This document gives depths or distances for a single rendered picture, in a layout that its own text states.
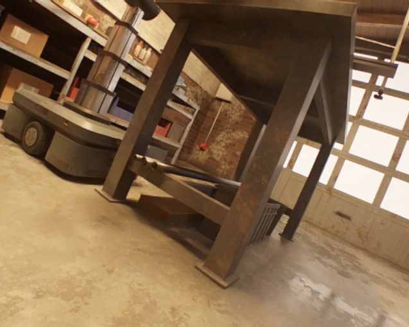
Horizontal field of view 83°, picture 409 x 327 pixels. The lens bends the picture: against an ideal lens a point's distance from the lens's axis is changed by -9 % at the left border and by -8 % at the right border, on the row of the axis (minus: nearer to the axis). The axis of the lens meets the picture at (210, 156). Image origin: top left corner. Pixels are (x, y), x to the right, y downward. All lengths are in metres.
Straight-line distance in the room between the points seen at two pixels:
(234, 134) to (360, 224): 2.38
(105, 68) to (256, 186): 1.02
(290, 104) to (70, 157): 0.88
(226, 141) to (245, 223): 3.69
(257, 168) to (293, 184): 3.29
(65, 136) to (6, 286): 0.77
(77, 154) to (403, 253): 3.88
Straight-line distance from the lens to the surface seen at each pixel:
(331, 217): 3.99
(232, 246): 0.80
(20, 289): 0.56
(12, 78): 2.03
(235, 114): 4.51
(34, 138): 1.36
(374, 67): 1.09
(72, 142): 1.16
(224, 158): 4.36
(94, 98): 1.43
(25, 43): 2.02
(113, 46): 1.50
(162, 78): 1.09
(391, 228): 4.06
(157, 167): 0.92
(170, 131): 2.97
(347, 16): 0.81
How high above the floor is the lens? 0.35
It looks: 1 degrees down
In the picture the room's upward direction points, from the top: 24 degrees clockwise
